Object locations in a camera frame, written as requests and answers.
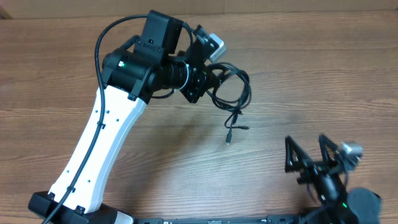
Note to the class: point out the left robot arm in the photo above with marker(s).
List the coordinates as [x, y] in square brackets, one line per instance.
[167, 55]

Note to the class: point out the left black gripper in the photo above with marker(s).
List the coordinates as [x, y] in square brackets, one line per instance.
[198, 86]

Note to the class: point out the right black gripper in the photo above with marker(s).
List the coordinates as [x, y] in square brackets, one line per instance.
[315, 169]

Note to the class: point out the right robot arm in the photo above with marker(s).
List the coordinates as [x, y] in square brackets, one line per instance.
[338, 205]

